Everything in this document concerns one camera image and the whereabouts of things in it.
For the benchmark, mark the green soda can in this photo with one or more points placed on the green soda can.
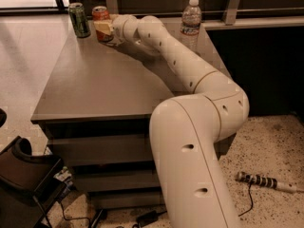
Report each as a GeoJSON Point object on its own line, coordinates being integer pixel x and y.
{"type": "Point", "coordinates": [78, 19]}

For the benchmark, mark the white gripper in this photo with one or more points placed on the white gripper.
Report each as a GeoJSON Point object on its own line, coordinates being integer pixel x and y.
{"type": "Point", "coordinates": [119, 25]}

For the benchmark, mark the top cabinet drawer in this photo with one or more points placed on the top cabinet drawer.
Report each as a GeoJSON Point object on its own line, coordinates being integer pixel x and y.
{"type": "Point", "coordinates": [103, 149]}

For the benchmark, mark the bottom cabinet drawer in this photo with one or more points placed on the bottom cabinet drawer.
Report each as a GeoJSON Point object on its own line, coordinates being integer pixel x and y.
{"type": "Point", "coordinates": [126, 200]}

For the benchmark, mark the grey drawer cabinet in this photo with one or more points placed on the grey drawer cabinet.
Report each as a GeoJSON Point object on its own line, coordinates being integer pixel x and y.
{"type": "Point", "coordinates": [109, 89]}

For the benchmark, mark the red coke can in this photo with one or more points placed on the red coke can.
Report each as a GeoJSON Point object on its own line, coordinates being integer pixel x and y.
{"type": "Point", "coordinates": [101, 13]}

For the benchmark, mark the clear plastic water bottle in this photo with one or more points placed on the clear plastic water bottle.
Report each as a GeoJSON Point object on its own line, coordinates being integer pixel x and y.
{"type": "Point", "coordinates": [190, 24]}

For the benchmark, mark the middle cabinet drawer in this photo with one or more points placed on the middle cabinet drawer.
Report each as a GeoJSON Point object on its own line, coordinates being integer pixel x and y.
{"type": "Point", "coordinates": [117, 181]}

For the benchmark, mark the striped black white wand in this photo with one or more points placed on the striped black white wand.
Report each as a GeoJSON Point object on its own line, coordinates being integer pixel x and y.
{"type": "Point", "coordinates": [268, 182]}

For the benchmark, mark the black power adapter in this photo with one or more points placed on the black power adapter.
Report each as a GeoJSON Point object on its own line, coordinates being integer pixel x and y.
{"type": "Point", "coordinates": [147, 219]}

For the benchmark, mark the black office chair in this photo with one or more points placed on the black office chair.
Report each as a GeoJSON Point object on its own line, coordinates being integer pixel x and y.
{"type": "Point", "coordinates": [28, 176]}

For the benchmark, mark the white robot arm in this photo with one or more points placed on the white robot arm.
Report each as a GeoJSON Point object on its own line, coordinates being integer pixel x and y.
{"type": "Point", "coordinates": [184, 129]}

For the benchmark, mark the right metal bracket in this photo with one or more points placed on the right metal bracket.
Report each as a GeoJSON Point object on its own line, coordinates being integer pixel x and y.
{"type": "Point", "coordinates": [230, 14]}

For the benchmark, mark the cabinet drawer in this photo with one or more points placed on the cabinet drawer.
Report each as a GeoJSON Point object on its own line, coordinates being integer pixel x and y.
{"type": "Point", "coordinates": [126, 200]}
{"type": "Point", "coordinates": [117, 181]}
{"type": "Point", "coordinates": [103, 149]}

